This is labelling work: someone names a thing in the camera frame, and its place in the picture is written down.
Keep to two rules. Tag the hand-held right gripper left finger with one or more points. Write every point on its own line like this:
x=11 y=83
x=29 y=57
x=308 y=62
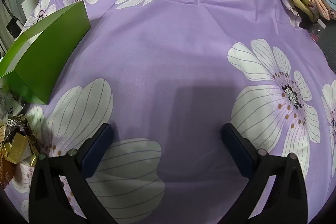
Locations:
x=95 y=150

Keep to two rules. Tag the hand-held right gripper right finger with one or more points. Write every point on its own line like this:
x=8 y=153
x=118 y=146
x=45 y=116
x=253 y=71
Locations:
x=237 y=148

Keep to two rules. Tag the black gold snack packet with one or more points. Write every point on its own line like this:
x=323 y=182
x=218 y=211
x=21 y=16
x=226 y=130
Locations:
x=18 y=134

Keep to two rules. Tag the orange snack packet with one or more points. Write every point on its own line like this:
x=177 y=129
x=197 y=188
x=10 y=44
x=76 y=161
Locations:
x=5 y=174

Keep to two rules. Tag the white crinkled snack packet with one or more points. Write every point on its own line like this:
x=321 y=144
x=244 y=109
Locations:
x=9 y=106

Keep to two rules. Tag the green cardboard box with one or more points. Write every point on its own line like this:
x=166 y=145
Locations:
x=39 y=64

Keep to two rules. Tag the purple floral cloth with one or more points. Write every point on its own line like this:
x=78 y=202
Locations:
x=170 y=56

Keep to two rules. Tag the grey sofa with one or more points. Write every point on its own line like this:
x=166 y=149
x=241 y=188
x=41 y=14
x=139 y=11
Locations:
x=329 y=48

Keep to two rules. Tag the plastic bottle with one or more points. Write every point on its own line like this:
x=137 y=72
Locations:
x=316 y=29

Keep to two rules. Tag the black device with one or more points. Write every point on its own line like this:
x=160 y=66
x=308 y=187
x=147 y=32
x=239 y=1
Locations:
x=13 y=26

